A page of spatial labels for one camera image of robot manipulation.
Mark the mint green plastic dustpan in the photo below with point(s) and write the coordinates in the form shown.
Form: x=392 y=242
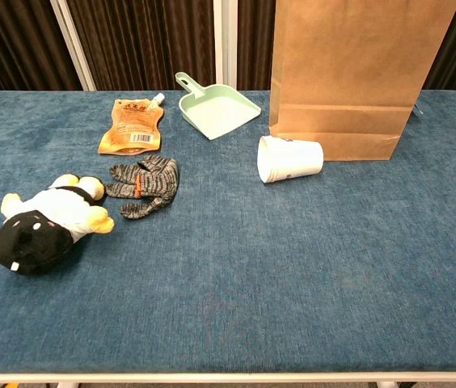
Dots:
x=220 y=111

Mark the black white plush dog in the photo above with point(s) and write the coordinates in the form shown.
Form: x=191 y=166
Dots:
x=50 y=218

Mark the orange spout pouch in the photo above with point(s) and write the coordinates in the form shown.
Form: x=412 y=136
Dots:
x=131 y=125

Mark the white partition frame post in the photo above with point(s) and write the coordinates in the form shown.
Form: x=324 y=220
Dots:
x=72 y=44
x=226 y=40

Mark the blue fabric table cover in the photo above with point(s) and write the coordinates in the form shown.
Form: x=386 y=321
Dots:
x=212 y=283

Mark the white table frame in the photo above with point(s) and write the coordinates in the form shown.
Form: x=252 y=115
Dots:
x=212 y=378

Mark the brown paper bag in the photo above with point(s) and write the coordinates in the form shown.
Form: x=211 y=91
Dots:
x=353 y=81

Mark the grey striped knit glove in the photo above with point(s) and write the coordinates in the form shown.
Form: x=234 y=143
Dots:
x=159 y=178

